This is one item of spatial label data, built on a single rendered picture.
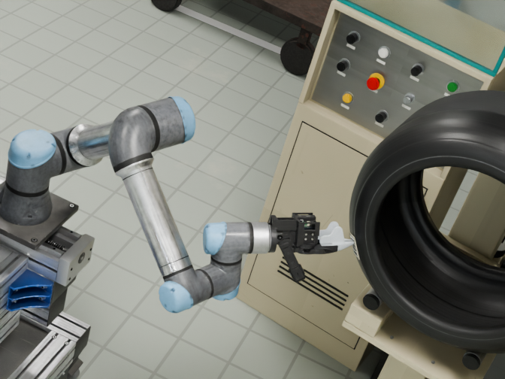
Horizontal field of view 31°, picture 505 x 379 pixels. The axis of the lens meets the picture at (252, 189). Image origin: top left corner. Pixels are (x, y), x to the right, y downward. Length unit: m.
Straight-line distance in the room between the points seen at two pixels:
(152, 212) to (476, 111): 0.76
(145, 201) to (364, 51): 1.10
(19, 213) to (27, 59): 2.28
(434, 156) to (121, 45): 3.19
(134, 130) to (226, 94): 2.71
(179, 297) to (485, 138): 0.76
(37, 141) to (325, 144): 1.03
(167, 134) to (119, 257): 1.49
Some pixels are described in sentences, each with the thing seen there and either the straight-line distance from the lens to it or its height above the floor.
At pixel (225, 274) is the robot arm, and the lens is 2.15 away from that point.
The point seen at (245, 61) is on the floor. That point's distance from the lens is 5.17.
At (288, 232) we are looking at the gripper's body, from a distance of 2.16.
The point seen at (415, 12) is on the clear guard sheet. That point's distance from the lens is 2.80.
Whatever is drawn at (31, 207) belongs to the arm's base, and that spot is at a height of 0.77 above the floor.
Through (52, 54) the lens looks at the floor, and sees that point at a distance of 4.80.
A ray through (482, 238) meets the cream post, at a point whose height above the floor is 1.00.
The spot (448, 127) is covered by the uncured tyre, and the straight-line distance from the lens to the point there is 2.03.
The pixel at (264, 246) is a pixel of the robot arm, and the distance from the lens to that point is 2.13.
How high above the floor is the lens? 2.34
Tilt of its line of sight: 35 degrees down
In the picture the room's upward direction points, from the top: 18 degrees clockwise
